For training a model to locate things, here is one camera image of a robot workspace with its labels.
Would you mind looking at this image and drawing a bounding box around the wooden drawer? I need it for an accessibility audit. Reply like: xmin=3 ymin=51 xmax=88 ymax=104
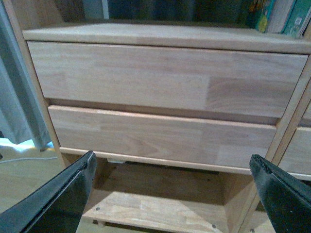
xmin=28 ymin=42 xmax=308 ymax=117
xmin=49 ymin=105 xmax=276 ymax=173
xmin=279 ymin=127 xmax=311 ymax=175

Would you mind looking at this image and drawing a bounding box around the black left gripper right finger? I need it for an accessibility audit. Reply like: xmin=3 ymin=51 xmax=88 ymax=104
xmin=249 ymin=154 xmax=311 ymax=233

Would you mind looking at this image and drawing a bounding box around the upper left wooden drawer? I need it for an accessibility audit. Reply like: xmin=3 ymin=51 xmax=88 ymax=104
xmin=28 ymin=42 xmax=308 ymax=117

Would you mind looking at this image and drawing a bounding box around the lower left wooden drawer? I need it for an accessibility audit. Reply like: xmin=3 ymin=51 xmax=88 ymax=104
xmin=49 ymin=105 xmax=276 ymax=173

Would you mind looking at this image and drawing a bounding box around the pale pages book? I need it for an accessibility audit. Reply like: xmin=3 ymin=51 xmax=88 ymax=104
xmin=265 ymin=0 xmax=296 ymax=33

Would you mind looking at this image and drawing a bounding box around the lower right wooden drawer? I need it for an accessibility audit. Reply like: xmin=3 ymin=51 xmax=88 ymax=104
xmin=279 ymin=127 xmax=311 ymax=175

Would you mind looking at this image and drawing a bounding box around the green yellow illustrated book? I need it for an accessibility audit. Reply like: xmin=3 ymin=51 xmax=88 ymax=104
xmin=246 ymin=0 xmax=275 ymax=33

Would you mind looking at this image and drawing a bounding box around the right wooden shelf unit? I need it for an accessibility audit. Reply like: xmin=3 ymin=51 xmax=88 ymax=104
xmin=239 ymin=83 xmax=311 ymax=233

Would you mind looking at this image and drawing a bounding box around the white floor cable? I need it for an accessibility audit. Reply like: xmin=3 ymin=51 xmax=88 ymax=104
xmin=0 ymin=156 xmax=57 ymax=164

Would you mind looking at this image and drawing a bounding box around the teal cover book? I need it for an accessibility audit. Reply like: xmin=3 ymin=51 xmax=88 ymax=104
xmin=282 ymin=0 xmax=311 ymax=38

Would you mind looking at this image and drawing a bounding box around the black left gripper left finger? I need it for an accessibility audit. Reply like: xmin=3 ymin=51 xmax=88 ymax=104
xmin=0 ymin=151 xmax=97 ymax=233

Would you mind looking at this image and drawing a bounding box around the left wooden shelf unit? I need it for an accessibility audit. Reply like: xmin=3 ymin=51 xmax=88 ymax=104
xmin=1 ymin=0 xmax=311 ymax=233

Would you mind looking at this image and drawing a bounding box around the wooden shelf unit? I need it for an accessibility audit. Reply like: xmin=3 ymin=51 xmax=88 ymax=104
xmin=239 ymin=83 xmax=311 ymax=233
xmin=1 ymin=0 xmax=311 ymax=233

